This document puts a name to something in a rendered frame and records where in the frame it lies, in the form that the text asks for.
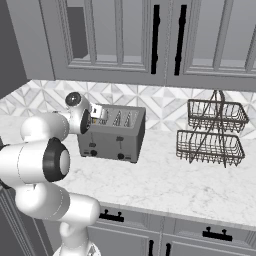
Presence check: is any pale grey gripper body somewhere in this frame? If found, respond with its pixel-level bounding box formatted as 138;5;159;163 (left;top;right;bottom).
97;108;110;126

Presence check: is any grey four-slot toaster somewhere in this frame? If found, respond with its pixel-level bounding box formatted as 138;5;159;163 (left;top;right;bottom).
77;103;147;164

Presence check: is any dark toaster lever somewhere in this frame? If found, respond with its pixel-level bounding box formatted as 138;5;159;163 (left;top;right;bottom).
88;132;97;149
116;135;125;151

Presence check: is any grey drawer front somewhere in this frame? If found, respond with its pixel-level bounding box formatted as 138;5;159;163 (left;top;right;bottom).
173;218;256;249
89;202;165;236

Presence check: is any grey base cupboard door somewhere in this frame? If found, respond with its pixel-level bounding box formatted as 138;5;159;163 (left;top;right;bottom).
161;233;256;256
85;225;162;256

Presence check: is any grey glazed wall cupboard door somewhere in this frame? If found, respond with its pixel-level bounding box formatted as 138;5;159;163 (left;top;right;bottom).
166;0;256;92
39;0;169;87

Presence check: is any long black cupboard handle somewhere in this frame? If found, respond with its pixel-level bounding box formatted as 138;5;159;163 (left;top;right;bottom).
150;4;161;75
173;4;188;76

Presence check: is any black drawer handle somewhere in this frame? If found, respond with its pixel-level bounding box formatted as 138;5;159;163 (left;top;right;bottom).
201;226;234;242
98;208;126;224

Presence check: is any dark two-tier wire basket stand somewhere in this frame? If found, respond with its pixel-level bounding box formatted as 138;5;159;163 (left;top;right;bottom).
175;89;250;169

